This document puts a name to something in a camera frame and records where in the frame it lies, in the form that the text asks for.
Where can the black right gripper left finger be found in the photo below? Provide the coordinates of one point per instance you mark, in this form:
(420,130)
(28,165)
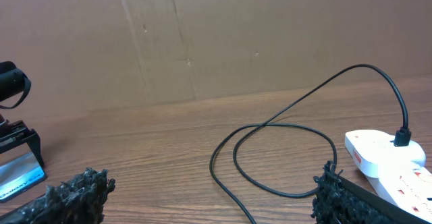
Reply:
(77,201)

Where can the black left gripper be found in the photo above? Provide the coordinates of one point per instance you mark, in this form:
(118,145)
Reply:
(17,133)

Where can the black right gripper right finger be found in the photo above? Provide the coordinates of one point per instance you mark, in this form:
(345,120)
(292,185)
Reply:
(339,201)

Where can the smartphone with light screen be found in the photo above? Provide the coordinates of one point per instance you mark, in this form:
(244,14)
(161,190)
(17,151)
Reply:
(19,175)

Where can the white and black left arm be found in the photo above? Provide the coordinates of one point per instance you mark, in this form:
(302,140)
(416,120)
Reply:
(14,81)

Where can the white charger adapter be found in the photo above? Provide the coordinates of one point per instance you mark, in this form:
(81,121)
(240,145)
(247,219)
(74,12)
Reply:
(375,154)

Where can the white power strip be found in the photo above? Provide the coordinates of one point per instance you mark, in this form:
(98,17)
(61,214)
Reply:
(409,190)

